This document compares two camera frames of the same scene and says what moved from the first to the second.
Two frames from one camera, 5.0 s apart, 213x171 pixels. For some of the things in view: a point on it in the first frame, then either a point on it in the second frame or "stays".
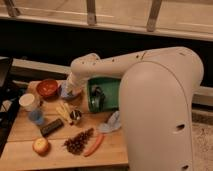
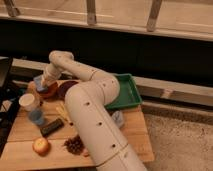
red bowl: x=48 y=88 stays
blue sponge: x=65 y=92 to x=40 y=86
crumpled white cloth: x=113 y=124 stays
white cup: x=26 y=101 stays
